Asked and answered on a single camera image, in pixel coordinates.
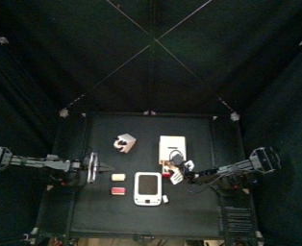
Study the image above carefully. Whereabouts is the small wooden toy piece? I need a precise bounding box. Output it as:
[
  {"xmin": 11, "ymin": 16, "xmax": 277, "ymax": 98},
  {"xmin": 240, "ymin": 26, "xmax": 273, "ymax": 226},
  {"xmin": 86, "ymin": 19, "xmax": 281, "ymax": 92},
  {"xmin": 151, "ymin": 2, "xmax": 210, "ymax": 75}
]
[{"xmin": 160, "ymin": 160, "xmax": 178, "ymax": 173}]

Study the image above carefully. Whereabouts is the red sushi piece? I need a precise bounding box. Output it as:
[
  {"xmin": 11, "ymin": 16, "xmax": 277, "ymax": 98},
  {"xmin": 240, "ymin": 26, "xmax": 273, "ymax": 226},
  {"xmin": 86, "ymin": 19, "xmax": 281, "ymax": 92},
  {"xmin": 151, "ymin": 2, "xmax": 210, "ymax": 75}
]
[{"xmin": 111, "ymin": 186, "xmax": 127, "ymax": 196}]

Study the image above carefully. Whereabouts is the white flat box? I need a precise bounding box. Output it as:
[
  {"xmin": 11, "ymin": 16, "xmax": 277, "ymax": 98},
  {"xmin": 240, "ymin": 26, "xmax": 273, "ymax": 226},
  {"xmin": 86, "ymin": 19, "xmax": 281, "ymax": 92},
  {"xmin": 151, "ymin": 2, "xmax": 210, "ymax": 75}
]
[{"xmin": 158, "ymin": 135, "xmax": 187, "ymax": 164}]

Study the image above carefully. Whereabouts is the white toy tablet dark screen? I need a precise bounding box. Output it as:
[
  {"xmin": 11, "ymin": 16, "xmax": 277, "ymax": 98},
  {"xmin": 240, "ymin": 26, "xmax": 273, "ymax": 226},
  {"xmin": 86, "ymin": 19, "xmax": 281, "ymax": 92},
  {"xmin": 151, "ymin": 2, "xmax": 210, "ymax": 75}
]
[{"xmin": 132, "ymin": 171, "xmax": 164, "ymax": 207}]

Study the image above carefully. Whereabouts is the white pink toy cube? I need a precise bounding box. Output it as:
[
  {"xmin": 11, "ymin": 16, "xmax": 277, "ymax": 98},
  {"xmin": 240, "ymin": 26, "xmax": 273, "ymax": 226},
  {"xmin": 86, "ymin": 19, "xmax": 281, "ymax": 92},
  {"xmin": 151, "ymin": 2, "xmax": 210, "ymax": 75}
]
[{"xmin": 114, "ymin": 133, "xmax": 139, "ymax": 154}]

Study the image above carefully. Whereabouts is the table edge clamp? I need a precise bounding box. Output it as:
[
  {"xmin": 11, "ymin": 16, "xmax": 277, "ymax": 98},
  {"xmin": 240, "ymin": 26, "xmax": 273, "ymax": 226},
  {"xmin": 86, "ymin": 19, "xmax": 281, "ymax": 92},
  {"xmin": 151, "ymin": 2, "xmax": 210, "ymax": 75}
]
[
  {"xmin": 20, "ymin": 226, "xmax": 41, "ymax": 245},
  {"xmin": 132, "ymin": 234, "xmax": 156, "ymax": 242}
]

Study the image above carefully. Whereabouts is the black cloth backdrop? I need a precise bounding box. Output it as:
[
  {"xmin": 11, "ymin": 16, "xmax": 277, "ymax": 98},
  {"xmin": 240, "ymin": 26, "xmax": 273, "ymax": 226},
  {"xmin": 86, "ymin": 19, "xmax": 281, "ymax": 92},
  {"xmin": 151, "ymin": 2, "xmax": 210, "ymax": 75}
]
[{"xmin": 0, "ymin": 0, "xmax": 302, "ymax": 246}]

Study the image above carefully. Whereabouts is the thin diagonal cord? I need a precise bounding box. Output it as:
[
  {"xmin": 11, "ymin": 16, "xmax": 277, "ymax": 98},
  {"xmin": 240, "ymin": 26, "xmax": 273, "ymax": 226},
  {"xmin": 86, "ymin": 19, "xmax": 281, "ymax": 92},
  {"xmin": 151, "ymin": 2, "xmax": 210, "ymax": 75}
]
[
  {"xmin": 64, "ymin": 0, "xmax": 214, "ymax": 110},
  {"xmin": 104, "ymin": 0, "xmax": 236, "ymax": 113}
]

